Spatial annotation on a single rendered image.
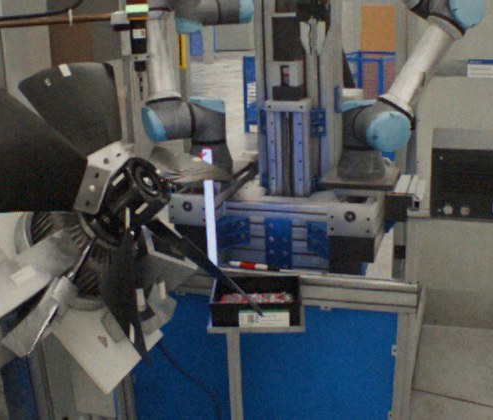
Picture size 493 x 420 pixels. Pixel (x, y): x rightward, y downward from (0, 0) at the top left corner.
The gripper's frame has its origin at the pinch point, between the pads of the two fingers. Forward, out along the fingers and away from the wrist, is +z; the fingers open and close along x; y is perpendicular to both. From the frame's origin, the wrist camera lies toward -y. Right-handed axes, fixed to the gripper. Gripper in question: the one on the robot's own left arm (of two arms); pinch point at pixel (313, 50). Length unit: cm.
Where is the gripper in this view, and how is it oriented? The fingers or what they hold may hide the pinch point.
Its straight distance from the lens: 176.5
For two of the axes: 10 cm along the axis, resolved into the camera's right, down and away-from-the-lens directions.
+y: 3.1, -2.7, 9.1
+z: 0.3, 9.6, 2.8
